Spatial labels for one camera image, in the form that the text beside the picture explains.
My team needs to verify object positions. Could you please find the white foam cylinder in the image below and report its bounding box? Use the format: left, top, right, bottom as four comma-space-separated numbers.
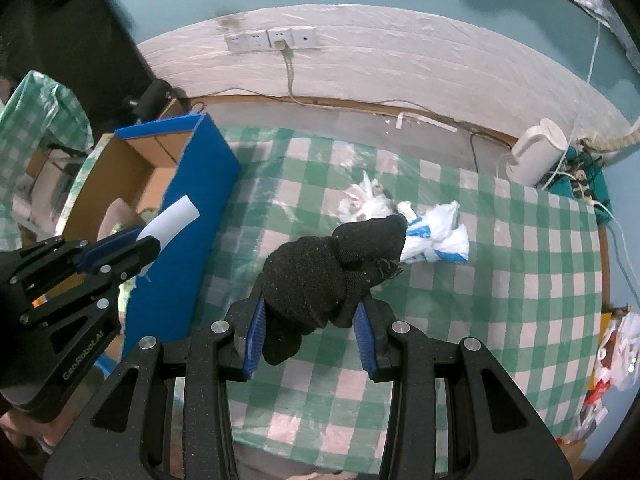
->
137, 195, 200, 252

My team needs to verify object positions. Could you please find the white blue plastic bag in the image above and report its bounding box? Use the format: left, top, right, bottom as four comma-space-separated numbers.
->
396, 200, 470, 263

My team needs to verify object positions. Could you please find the blue cardboard box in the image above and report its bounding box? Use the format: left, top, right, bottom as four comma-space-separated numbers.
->
55, 113, 241, 354

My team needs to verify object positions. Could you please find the green checkered cloth on chair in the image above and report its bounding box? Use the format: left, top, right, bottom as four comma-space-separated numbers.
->
1, 70, 93, 252

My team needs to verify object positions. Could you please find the green checkered tablecloth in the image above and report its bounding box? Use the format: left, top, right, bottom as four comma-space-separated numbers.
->
194, 127, 602, 472

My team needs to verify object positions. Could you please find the white electric kettle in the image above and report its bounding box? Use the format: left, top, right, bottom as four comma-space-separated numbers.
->
506, 118, 568, 186

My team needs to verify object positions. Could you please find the plastic bag with red items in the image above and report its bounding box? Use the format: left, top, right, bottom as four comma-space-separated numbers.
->
575, 311, 639, 440

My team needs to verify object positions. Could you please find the grey power cable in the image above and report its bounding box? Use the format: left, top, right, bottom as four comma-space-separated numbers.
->
276, 41, 321, 109

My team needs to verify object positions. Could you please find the braided rope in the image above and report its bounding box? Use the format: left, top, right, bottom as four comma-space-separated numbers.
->
579, 114, 640, 154

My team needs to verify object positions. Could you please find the wall socket strip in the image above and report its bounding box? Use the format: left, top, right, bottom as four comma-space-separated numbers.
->
224, 26, 320, 53

